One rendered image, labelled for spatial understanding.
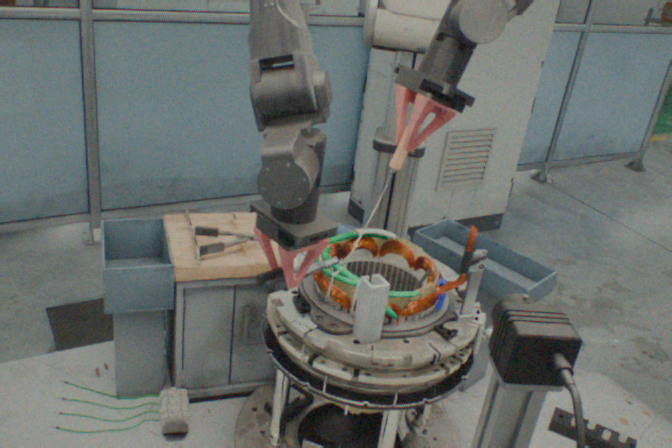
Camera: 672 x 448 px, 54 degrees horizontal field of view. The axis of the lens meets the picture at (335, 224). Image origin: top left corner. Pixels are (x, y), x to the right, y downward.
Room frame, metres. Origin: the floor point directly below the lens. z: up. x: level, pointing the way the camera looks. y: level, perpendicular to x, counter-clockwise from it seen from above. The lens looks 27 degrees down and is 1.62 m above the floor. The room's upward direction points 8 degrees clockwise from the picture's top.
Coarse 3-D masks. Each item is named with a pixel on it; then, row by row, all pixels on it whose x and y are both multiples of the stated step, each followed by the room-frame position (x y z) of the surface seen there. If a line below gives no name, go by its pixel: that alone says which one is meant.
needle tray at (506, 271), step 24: (432, 240) 1.10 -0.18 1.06; (456, 240) 1.18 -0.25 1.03; (480, 240) 1.15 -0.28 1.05; (456, 264) 1.06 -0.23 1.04; (504, 264) 1.11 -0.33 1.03; (528, 264) 1.08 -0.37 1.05; (480, 288) 1.03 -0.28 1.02; (504, 288) 0.99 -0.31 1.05; (528, 288) 0.97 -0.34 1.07; (552, 288) 1.04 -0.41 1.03; (480, 360) 1.06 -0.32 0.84
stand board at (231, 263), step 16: (176, 224) 1.03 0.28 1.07; (192, 224) 1.03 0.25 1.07; (208, 224) 1.04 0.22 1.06; (224, 224) 1.05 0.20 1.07; (240, 224) 1.06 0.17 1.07; (176, 240) 0.97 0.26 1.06; (208, 240) 0.99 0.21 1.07; (224, 240) 0.99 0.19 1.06; (272, 240) 1.02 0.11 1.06; (176, 256) 0.92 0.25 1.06; (192, 256) 0.93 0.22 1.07; (208, 256) 0.93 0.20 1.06; (224, 256) 0.94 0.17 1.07; (240, 256) 0.95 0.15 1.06; (256, 256) 0.95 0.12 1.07; (176, 272) 0.88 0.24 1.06; (192, 272) 0.89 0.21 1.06; (208, 272) 0.90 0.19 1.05; (224, 272) 0.91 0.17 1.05; (240, 272) 0.92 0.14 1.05; (256, 272) 0.93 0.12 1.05
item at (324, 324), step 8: (304, 296) 0.80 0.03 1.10; (456, 296) 0.85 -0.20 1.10; (312, 304) 0.78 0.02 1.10; (448, 304) 0.83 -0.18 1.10; (456, 304) 0.83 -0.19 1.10; (312, 312) 0.76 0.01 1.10; (320, 312) 0.76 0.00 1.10; (448, 312) 0.81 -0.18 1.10; (312, 320) 0.75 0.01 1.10; (320, 320) 0.74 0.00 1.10; (328, 320) 0.75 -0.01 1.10; (336, 320) 0.75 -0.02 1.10; (440, 320) 0.78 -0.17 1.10; (448, 320) 0.79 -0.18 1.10; (320, 328) 0.73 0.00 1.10; (328, 328) 0.73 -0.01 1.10; (336, 328) 0.73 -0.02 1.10; (344, 328) 0.73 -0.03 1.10; (352, 328) 0.74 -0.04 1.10; (424, 328) 0.76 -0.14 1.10; (432, 328) 0.77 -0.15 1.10; (384, 336) 0.73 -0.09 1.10; (392, 336) 0.74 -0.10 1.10; (400, 336) 0.74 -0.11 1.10; (408, 336) 0.74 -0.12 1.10; (416, 336) 0.75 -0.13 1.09
